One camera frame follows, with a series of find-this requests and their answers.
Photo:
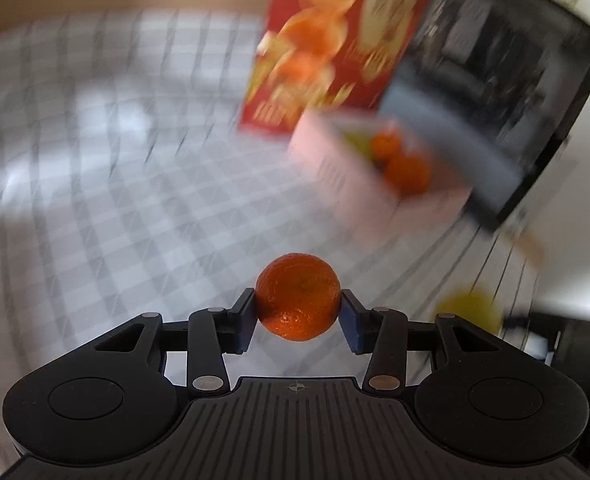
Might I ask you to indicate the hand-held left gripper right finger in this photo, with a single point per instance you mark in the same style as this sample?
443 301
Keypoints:
351 325

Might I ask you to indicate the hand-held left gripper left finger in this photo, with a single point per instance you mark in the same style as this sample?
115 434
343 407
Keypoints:
245 321

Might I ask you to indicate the orange mandarin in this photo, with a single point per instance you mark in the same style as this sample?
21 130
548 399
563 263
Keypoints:
297 305
386 146

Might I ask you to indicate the small yellow-green fruit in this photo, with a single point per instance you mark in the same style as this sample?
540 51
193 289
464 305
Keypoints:
470 312

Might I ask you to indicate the pink cardboard box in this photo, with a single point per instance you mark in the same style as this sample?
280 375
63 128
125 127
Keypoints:
355 200

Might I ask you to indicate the large orange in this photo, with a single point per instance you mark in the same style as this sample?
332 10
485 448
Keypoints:
409 172

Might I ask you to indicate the large green pear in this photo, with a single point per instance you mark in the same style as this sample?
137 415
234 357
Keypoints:
359 142

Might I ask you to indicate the white black-checked cloth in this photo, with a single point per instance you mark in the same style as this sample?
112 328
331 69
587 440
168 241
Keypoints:
100 185

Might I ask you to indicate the red printed food bag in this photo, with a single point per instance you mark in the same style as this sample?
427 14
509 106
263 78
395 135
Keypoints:
325 35

